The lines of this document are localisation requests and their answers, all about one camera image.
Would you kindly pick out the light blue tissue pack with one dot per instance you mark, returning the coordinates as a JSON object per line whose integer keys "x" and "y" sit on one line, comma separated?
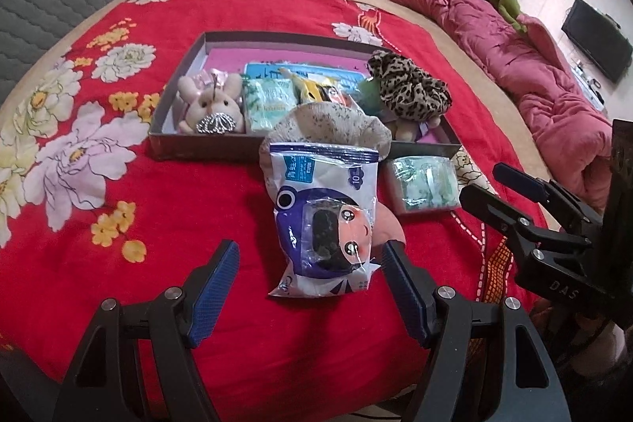
{"x": 269, "y": 103}

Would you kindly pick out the beige plush toy purple dress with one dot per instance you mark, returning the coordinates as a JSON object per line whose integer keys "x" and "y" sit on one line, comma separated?
{"x": 403, "y": 129}

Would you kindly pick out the grey cardboard box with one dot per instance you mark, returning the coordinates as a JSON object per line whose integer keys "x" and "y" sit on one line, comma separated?
{"x": 207, "y": 147}

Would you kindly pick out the person's right forearm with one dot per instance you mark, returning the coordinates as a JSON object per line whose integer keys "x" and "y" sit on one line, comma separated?
{"x": 606, "y": 343}

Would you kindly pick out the speckled beige cloth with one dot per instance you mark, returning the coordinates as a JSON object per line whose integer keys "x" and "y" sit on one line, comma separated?
{"x": 331, "y": 125}

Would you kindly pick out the pink bunny plush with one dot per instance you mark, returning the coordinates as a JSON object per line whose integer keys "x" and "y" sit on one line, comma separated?
{"x": 205, "y": 103}

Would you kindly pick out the cartoon face mask packet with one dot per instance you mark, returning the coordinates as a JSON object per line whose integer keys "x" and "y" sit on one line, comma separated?
{"x": 316, "y": 184}

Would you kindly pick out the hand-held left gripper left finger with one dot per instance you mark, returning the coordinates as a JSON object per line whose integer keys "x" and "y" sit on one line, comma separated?
{"x": 212, "y": 293}

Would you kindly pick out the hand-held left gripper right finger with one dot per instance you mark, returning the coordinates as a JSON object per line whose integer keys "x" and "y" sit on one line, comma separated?
{"x": 405, "y": 293}

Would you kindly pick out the yellow packet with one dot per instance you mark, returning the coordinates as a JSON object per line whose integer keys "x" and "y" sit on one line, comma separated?
{"x": 311, "y": 90}

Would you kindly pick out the leopard print scrunchie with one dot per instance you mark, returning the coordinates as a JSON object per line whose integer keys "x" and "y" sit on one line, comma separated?
{"x": 410, "y": 86}

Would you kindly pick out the green ball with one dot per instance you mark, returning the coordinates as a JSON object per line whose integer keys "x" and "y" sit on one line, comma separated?
{"x": 368, "y": 88}

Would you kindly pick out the green white tissue pack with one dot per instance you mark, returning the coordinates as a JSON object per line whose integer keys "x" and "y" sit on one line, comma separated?
{"x": 420, "y": 184}

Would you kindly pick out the pink quilt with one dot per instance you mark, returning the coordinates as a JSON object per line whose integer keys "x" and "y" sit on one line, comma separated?
{"x": 519, "y": 71}

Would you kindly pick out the black television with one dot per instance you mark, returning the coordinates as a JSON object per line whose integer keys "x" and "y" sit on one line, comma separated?
{"x": 598, "y": 39}

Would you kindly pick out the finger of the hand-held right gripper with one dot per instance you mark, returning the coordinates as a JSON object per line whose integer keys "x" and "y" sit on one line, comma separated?
{"x": 519, "y": 182}
{"x": 494, "y": 209}

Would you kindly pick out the red floral blanket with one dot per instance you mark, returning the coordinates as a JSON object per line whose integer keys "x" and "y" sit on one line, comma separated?
{"x": 296, "y": 6}

